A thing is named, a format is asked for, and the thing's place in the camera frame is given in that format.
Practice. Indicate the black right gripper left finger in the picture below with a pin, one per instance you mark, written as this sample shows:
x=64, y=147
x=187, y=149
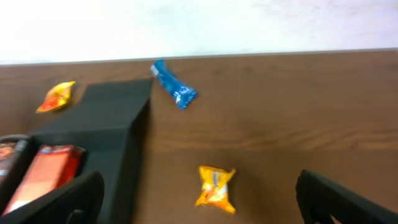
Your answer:
x=78, y=201

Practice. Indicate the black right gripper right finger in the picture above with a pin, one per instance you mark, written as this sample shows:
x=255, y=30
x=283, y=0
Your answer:
x=322, y=200

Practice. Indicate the red cardboard carton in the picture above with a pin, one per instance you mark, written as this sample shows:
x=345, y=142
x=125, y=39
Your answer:
x=52, y=167

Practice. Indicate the yellow orange snack packet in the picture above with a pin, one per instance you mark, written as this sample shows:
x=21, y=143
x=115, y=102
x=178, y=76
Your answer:
x=214, y=189

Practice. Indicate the blue cookie pack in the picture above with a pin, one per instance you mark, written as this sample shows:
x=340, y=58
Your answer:
x=182, y=94

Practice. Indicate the black open gift box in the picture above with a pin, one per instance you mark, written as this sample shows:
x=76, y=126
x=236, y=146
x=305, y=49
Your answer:
x=102, y=124

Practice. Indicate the yellow red snack packet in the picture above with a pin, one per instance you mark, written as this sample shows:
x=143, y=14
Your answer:
x=56, y=98

